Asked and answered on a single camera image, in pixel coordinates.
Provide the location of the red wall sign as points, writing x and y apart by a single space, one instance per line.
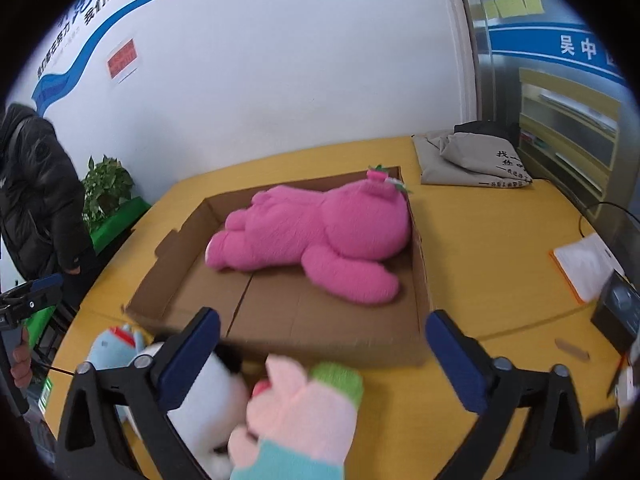
123 60

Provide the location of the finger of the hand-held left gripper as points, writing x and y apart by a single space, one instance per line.
46 286

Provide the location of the light blue plush toy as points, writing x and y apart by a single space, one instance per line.
107 347

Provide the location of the white plush toy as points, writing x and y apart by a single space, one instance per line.
210 410

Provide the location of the person's left hand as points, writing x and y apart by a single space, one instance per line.
21 360

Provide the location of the green planter box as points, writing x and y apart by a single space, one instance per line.
122 220

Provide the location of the blue door banner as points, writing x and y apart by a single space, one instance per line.
550 47

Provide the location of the white notebook orange edge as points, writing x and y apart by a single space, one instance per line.
585 265

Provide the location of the yellow sticky note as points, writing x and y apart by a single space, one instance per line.
510 4
490 9
532 0

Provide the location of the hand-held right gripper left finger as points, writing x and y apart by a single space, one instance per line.
190 360

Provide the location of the green leafy potted plant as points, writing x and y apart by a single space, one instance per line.
107 185

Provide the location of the metal door frame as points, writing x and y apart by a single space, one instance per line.
475 60

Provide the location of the grey printed tote bag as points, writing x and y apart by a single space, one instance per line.
480 160

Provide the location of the brown cardboard box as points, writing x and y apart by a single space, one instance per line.
300 310

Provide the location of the small white packet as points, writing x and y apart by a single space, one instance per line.
625 385

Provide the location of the pale pink plush toy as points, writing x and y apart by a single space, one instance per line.
300 410

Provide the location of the large pink plush bear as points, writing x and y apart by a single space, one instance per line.
310 230

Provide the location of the black device box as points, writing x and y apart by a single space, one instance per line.
617 310

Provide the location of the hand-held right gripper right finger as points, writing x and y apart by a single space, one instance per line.
462 365

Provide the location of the black bag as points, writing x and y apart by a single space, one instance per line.
487 127

